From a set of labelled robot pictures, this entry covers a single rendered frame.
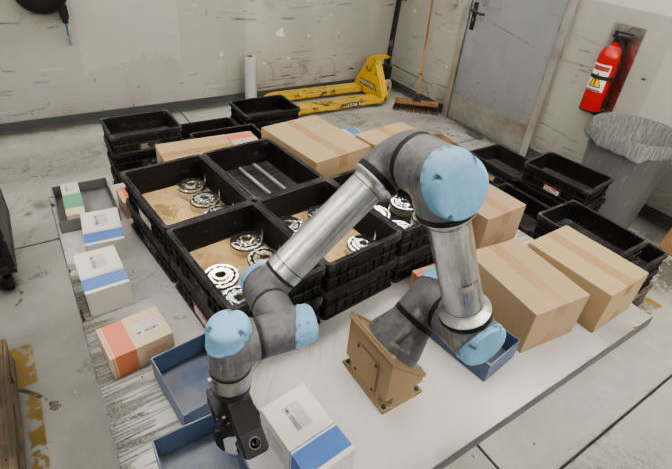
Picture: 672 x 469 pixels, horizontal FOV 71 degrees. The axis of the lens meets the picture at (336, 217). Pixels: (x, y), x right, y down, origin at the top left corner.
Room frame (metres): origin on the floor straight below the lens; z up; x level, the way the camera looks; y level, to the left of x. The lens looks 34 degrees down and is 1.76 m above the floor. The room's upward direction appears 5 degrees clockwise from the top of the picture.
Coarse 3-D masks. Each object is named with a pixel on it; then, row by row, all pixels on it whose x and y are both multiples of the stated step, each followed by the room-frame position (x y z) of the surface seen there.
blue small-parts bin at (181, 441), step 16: (208, 416) 0.58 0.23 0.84; (176, 432) 0.54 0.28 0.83; (192, 432) 0.55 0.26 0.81; (208, 432) 0.57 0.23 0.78; (160, 448) 0.52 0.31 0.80; (176, 448) 0.53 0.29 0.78; (192, 448) 0.54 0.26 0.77; (208, 448) 0.54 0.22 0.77; (160, 464) 0.47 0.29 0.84; (176, 464) 0.50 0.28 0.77; (192, 464) 0.51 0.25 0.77; (208, 464) 0.51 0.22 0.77; (224, 464) 0.51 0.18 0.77; (240, 464) 0.51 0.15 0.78
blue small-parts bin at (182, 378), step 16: (176, 352) 0.80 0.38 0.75; (192, 352) 0.83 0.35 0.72; (160, 368) 0.77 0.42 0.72; (176, 368) 0.79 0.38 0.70; (192, 368) 0.79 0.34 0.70; (160, 384) 0.72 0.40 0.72; (176, 384) 0.74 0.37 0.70; (192, 384) 0.74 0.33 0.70; (208, 384) 0.75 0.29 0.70; (176, 400) 0.69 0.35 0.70; (192, 400) 0.70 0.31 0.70; (192, 416) 0.63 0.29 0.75
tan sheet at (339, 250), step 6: (294, 216) 1.37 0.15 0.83; (300, 216) 1.37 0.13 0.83; (306, 216) 1.38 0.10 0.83; (348, 234) 1.29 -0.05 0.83; (354, 234) 1.29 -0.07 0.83; (360, 234) 1.30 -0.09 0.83; (342, 240) 1.25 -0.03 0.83; (336, 246) 1.22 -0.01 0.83; (342, 246) 1.22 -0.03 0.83; (330, 252) 1.18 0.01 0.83; (336, 252) 1.19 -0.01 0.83; (342, 252) 1.19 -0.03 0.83; (330, 258) 1.15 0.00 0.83; (336, 258) 1.16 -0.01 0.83
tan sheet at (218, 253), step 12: (228, 240) 1.20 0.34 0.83; (192, 252) 1.12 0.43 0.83; (204, 252) 1.12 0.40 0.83; (216, 252) 1.13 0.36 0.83; (228, 252) 1.14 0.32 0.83; (204, 264) 1.07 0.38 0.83; (216, 264) 1.07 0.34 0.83; (228, 264) 1.08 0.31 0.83; (240, 264) 1.08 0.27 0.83; (240, 276) 1.03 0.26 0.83
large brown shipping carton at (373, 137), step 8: (384, 128) 2.07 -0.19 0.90; (392, 128) 2.08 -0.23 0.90; (400, 128) 2.09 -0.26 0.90; (408, 128) 2.10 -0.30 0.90; (360, 136) 1.95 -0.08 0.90; (368, 136) 1.96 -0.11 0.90; (376, 136) 1.97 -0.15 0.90; (384, 136) 1.98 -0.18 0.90; (368, 144) 1.90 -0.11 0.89; (376, 144) 1.88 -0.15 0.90
